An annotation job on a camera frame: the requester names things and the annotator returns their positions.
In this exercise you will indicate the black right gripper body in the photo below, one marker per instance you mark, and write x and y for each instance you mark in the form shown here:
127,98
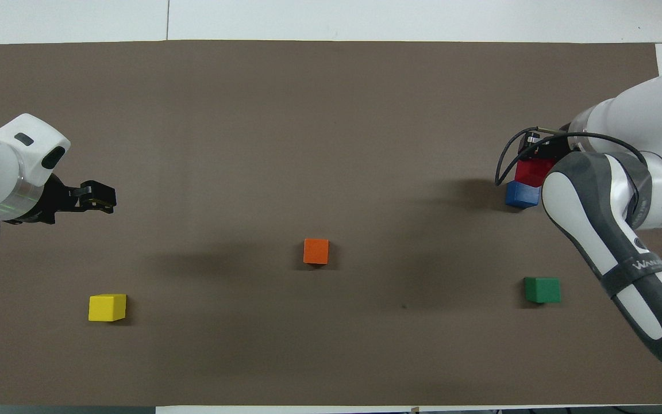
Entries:
549,148

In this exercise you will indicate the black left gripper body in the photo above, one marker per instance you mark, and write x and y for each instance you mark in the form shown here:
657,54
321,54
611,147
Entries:
43,204

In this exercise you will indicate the red block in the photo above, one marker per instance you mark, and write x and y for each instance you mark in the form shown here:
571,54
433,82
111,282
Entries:
531,172

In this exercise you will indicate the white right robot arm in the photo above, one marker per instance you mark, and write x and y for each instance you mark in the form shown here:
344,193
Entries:
601,218

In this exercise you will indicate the blue block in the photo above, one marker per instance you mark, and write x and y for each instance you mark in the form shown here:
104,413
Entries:
520,196

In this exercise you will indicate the yellow block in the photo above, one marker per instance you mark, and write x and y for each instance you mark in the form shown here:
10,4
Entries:
107,307

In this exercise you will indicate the green block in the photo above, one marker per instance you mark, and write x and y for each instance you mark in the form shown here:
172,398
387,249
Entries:
542,290

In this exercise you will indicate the orange block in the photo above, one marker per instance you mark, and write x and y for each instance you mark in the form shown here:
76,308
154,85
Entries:
316,252

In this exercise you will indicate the brown paper mat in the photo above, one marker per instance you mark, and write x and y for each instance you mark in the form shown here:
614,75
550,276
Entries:
319,126

